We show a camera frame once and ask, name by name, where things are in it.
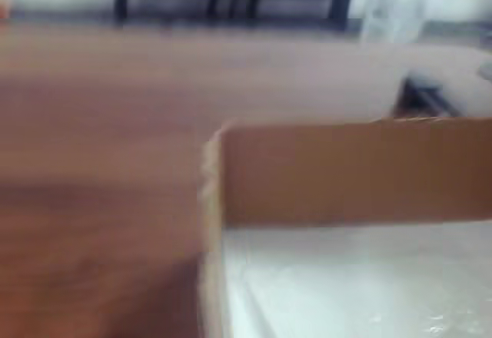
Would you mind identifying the clear plastic container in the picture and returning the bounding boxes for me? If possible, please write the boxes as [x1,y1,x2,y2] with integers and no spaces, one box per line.
[359,0,427,45]

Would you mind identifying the small dark grey device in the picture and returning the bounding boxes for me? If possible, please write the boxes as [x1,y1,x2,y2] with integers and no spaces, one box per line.
[397,75,464,119]

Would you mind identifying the white open cardboard box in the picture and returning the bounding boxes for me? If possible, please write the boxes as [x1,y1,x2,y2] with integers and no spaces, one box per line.
[196,116,492,338]

